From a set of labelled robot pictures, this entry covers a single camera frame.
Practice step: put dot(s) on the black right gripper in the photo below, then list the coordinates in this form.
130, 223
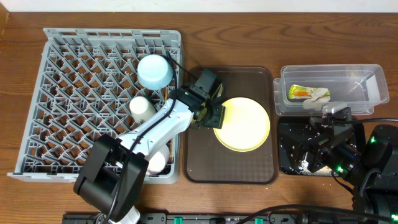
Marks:
316, 145

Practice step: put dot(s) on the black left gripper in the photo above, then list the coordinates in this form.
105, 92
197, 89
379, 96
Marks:
218, 119

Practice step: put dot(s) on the yellow plate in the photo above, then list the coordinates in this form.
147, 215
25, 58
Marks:
246, 125

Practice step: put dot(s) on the white tissue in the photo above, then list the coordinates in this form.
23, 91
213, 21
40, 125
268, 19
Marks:
317, 99

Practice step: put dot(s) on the yellow green snack wrapper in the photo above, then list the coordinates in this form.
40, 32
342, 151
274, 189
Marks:
300, 92

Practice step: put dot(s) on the light blue bowl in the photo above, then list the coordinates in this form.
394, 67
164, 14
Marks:
154, 72

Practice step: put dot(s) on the white cup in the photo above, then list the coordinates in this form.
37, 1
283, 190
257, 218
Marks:
141, 109

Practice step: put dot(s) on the white rice bowl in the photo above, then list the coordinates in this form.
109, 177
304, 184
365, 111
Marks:
159, 160

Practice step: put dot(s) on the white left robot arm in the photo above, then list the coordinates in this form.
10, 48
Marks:
113, 174

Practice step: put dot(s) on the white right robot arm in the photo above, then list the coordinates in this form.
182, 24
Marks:
367, 166

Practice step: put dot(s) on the black tray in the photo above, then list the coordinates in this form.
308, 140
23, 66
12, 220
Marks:
307, 147

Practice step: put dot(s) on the left wooden chopstick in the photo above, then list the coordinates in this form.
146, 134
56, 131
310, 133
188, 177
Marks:
166, 93

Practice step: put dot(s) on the brown serving tray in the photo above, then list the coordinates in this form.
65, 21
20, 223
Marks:
206, 160

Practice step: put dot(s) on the clear plastic bin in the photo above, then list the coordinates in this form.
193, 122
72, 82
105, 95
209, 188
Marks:
360, 86

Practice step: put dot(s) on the grey plastic dish rack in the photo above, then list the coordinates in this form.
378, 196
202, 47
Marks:
86, 79

